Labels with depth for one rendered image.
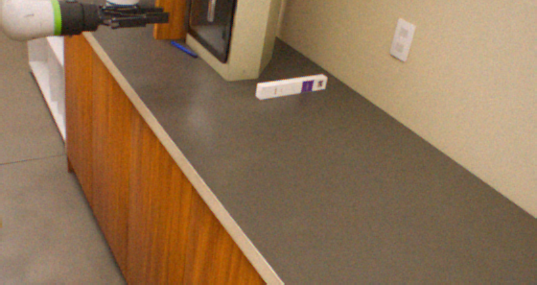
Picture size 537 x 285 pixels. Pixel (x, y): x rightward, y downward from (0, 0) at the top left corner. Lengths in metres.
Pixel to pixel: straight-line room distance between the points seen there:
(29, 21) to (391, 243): 0.97
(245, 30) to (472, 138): 0.72
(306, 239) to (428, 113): 0.68
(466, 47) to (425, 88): 0.19
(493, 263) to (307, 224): 0.40
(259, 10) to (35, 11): 0.63
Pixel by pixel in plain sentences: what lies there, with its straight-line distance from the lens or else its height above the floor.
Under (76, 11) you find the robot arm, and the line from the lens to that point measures 1.41.
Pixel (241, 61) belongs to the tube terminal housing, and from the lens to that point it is 1.64.
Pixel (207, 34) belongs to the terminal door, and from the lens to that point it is 1.72.
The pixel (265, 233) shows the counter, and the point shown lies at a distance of 1.06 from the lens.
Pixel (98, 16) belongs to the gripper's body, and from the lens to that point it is 1.43.
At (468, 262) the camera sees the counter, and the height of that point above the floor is 0.94.
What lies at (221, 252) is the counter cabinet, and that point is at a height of 0.78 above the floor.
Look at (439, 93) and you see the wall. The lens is 1.56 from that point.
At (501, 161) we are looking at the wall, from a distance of 1.47.
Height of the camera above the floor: 1.61
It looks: 29 degrees down
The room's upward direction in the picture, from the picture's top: 11 degrees clockwise
